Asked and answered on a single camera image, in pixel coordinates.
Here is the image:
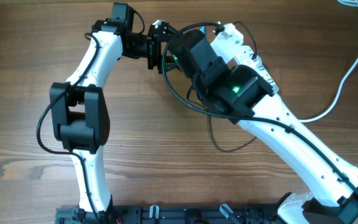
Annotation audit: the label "white power extension strip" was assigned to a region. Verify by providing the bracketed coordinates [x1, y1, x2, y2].
[234, 45, 279, 93]

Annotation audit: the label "blue Galaxy smartphone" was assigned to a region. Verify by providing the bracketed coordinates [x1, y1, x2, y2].
[200, 26, 206, 34]

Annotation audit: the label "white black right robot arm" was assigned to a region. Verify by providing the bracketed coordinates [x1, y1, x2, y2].
[162, 24, 358, 223]

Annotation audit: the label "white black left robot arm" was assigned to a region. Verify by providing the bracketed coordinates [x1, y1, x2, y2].
[36, 2, 177, 223]

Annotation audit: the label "white power strip cord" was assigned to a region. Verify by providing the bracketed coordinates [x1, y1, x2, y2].
[296, 0, 358, 123]

